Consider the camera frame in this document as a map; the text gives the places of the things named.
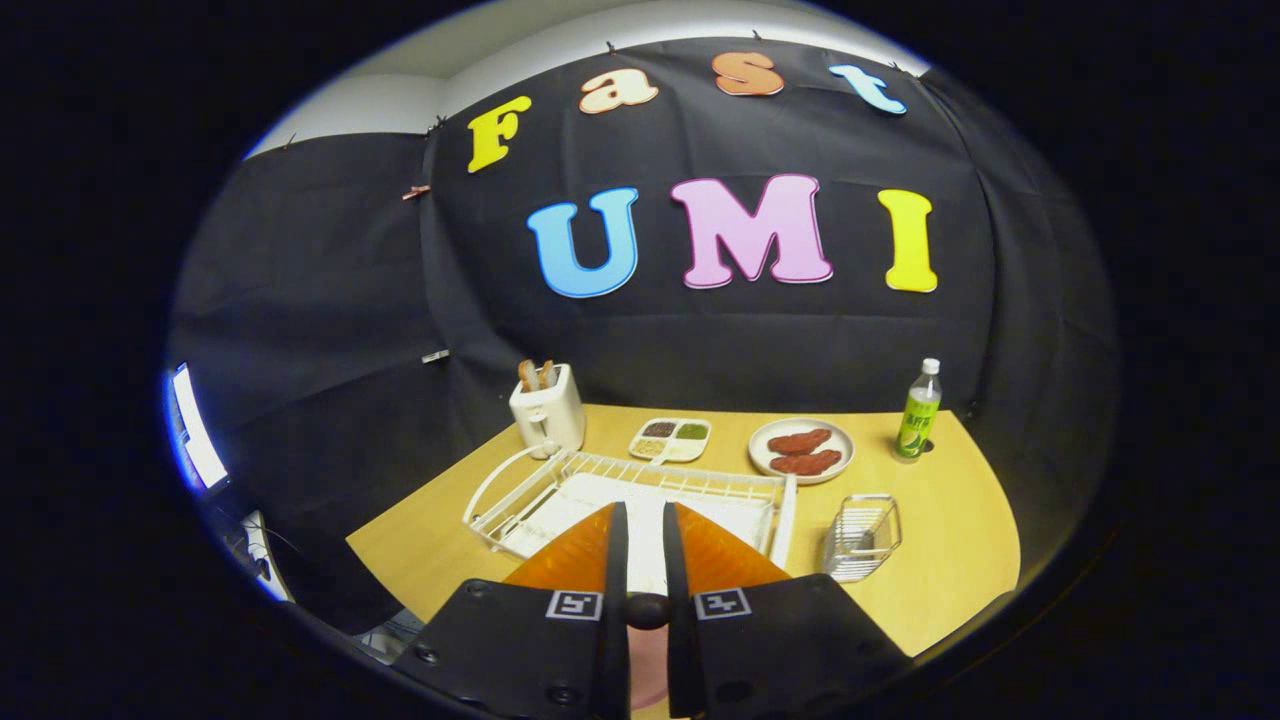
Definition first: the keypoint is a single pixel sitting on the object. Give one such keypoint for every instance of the white plate with sausages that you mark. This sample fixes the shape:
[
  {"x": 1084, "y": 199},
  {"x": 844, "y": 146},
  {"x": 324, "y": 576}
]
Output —
[{"x": 845, "y": 445}]

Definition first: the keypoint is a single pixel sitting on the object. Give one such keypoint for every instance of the white divided tray with beans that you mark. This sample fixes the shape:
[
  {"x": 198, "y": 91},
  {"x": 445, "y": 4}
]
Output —
[{"x": 672, "y": 452}]

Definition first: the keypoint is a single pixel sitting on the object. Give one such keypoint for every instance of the pink plate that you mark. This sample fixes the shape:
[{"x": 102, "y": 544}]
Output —
[{"x": 648, "y": 665}]

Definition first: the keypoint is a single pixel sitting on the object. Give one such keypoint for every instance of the white toaster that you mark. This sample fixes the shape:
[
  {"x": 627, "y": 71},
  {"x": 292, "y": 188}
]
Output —
[{"x": 550, "y": 420}]

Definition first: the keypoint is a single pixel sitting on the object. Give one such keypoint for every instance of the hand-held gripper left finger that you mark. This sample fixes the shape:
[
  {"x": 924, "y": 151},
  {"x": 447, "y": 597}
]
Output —
[{"x": 500, "y": 640}]

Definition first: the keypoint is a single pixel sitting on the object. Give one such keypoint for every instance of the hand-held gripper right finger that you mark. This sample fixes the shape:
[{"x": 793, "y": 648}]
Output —
[{"x": 790, "y": 640}]

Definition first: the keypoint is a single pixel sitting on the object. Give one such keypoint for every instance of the bright monitor screen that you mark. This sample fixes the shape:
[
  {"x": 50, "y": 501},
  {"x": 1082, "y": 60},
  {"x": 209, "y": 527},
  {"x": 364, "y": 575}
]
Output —
[{"x": 197, "y": 432}]

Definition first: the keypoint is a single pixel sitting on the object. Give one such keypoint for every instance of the dark metal spoon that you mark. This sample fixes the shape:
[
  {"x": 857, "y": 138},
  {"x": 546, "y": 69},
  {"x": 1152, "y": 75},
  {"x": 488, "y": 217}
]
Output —
[{"x": 647, "y": 610}]

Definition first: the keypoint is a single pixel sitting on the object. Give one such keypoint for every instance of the toast slice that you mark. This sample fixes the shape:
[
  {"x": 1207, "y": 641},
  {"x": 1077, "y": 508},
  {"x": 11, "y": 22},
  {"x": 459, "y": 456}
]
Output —
[
  {"x": 548, "y": 374},
  {"x": 528, "y": 376}
]

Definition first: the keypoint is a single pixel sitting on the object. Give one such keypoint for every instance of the brown sausage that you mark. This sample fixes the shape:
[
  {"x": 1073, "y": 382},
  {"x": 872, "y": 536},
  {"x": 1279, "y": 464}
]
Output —
[
  {"x": 798, "y": 441},
  {"x": 806, "y": 463}
]

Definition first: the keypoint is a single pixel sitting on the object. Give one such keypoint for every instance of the green drink bottle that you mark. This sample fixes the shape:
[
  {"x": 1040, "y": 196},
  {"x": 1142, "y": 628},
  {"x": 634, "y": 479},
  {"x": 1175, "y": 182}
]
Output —
[{"x": 917, "y": 420}]

